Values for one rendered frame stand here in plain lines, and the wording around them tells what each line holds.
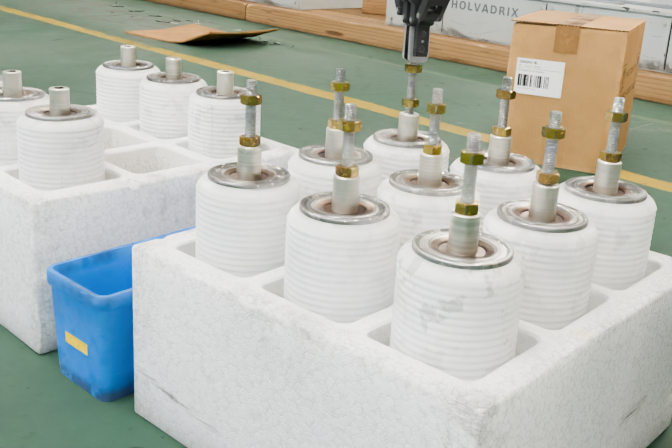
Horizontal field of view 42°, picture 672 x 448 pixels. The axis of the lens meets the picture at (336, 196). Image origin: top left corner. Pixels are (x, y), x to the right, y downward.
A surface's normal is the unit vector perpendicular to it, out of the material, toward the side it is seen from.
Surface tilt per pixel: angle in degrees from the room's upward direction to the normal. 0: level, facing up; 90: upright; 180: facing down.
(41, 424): 0
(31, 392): 0
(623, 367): 90
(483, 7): 90
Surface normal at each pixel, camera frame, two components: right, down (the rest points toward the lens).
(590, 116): -0.45, 0.25
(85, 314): -0.68, 0.22
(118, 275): 0.73, 0.22
